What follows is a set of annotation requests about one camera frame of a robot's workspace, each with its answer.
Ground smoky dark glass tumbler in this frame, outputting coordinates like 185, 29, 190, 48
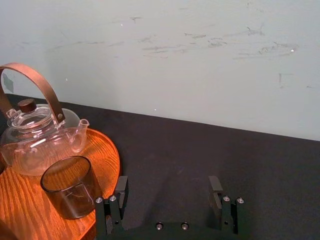
40, 155, 103, 220

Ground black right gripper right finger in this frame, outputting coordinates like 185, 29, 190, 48
208, 175, 245, 235

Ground teapot lid with wooden knob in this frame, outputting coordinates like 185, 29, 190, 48
6, 98, 52, 129

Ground round orange wooden tray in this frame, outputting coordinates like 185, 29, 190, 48
0, 128, 122, 240

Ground black table cloth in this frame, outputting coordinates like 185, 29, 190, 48
0, 93, 320, 240

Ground clear glass teapot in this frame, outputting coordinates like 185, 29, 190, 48
0, 62, 90, 176

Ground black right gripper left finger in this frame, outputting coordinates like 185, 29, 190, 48
94, 175, 130, 235

